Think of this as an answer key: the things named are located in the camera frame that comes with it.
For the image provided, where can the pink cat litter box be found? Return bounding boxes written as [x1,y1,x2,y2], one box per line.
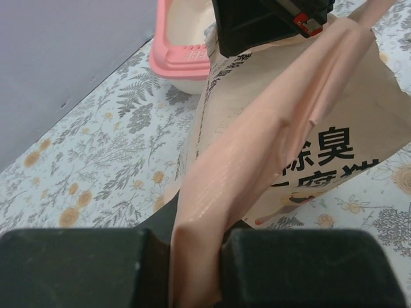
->
[149,0,215,95]

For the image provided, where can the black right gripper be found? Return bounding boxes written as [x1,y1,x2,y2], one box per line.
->
[213,0,334,57]

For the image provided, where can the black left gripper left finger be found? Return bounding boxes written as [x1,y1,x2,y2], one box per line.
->
[1,200,177,307]

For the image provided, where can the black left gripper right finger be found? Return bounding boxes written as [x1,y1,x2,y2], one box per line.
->
[221,229,407,307]

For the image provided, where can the peach cat litter bag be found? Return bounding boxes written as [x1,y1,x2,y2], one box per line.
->
[171,1,410,307]

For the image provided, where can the floral patterned table mat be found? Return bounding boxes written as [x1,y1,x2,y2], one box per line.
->
[0,0,411,257]

